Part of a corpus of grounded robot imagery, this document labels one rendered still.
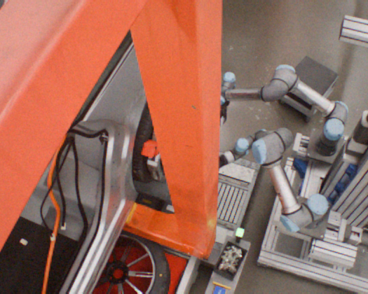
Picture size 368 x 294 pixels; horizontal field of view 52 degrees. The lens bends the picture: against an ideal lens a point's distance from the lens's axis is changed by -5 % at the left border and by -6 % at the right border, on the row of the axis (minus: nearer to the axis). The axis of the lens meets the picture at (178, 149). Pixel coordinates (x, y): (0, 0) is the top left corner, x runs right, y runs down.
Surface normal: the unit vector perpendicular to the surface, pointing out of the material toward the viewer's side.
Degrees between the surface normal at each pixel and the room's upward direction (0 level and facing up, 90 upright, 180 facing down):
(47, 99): 90
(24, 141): 90
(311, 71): 0
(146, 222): 0
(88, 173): 6
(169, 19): 90
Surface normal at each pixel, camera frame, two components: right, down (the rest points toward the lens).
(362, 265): -0.07, -0.48
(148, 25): -0.36, 0.83
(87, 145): -0.35, 0.44
